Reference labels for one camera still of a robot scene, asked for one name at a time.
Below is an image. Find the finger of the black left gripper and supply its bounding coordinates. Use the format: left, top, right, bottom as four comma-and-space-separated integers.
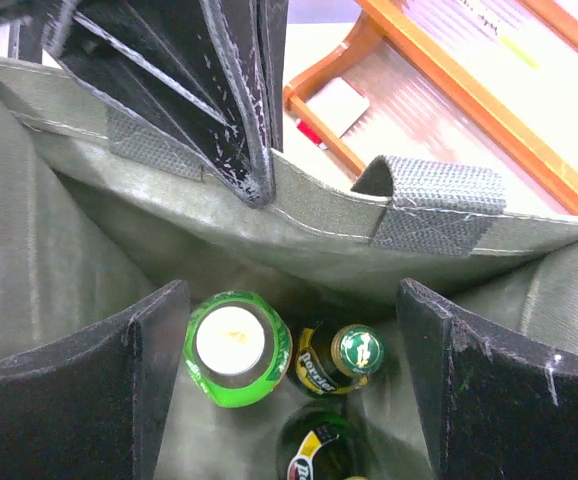
257, 0, 288, 151
43, 1, 275, 208

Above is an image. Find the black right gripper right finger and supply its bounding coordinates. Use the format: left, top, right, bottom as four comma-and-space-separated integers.
396, 279, 578, 479

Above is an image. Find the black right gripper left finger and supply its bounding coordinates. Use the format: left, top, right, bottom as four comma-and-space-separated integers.
0, 281, 190, 479

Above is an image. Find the orange juice plastic bottle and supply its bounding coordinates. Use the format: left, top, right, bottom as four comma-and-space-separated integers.
183, 291, 293, 408

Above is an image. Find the green Perrier glass bottle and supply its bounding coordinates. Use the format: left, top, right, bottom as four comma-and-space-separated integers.
289, 321, 386, 397

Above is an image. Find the green canvas tote bag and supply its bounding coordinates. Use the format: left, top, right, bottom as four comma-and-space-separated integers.
0, 58, 578, 479

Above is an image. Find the green marker on rack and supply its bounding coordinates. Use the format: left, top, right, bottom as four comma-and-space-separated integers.
498, 35, 539, 69

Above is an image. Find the orange wooden shoe rack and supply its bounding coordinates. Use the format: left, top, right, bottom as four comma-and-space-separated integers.
282, 1, 578, 215

